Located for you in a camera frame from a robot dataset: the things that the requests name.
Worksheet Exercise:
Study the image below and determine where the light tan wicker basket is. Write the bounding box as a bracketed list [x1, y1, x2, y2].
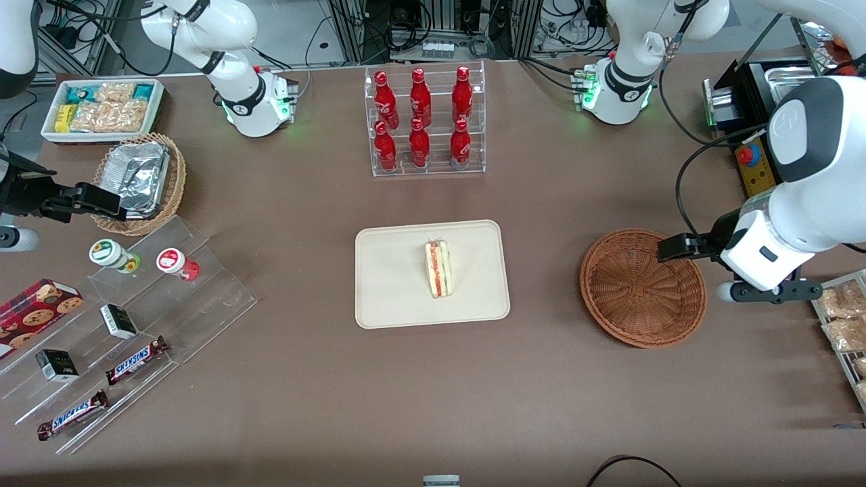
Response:
[90, 132, 187, 237]

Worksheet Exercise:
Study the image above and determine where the small black carton box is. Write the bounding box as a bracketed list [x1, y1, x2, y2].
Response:
[35, 349, 80, 383]
[100, 304, 138, 340]

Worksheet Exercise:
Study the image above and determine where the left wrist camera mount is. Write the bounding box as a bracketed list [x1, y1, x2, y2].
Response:
[717, 279, 823, 304]

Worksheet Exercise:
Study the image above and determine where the black camera cable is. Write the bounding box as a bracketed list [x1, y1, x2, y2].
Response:
[675, 124, 769, 239]

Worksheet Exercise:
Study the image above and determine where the small clear peanut bag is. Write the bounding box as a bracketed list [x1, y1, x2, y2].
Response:
[95, 82, 136, 103]

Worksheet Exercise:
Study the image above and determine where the aluminium foil tray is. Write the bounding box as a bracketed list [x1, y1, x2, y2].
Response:
[100, 142, 170, 218]

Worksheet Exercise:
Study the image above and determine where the clear acrylic stepped shelf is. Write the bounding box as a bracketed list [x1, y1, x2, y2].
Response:
[0, 215, 259, 455]

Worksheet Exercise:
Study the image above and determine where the green lid sunflower cup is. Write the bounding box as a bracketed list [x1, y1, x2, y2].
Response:
[89, 239, 141, 273]

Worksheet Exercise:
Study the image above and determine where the cream plastic tray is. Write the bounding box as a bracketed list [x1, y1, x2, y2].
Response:
[355, 219, 511, 330]

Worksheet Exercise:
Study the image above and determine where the brown round wicker basket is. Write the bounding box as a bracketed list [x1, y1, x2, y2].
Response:
[580, 228, 708, 350]

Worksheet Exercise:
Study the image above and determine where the grey metal snack rack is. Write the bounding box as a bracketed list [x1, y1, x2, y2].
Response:
[802, 269, 866, 413]

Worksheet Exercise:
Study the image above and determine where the red chocolate chip cookie box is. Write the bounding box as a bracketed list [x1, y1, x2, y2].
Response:
[0, 279, 84, 359]

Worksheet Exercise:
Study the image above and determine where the black floor cable loop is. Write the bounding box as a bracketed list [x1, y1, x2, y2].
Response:
[585, 455, 684, 487]

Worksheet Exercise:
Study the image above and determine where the Snickers chocolate bar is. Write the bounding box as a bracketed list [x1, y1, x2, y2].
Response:
[105, 336, 170, 386]
[37, 389, 110, 442]

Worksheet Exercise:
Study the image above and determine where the large clear peanut bag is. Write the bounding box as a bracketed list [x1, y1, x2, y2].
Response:
[70, 100, 147, 133]

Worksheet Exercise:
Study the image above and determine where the red Coca-Cola bottle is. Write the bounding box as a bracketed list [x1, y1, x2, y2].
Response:
[409, 117, 431, 168]
[374, 71, 398, 129]
[450, 118, 472, 168]
[452, 66, 473, 122]
[374, 120, 398, 171]
[411, 68, 432, 126]

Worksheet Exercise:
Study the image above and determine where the clear bag of fried snacks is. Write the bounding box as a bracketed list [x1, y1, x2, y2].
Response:
[819, 281, 866, 320]
[821, 318, 866, 354]

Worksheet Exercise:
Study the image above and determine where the white snack bin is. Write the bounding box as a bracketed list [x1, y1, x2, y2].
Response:
[41, 78, 165, 146]

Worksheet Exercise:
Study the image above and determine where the triangle sandwich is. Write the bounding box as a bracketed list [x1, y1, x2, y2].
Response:
[424, 238, 453, 299]

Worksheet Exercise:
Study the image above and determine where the red lid yogurt cup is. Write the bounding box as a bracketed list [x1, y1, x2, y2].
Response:
[156, 248, 200, 281]

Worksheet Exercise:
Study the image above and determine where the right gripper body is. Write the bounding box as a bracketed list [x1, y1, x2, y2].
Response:
[0, 154, 41, 217]

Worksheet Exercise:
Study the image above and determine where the clear acrylic bottle rack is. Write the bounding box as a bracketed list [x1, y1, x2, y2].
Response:
[364, 60, 486, 178]

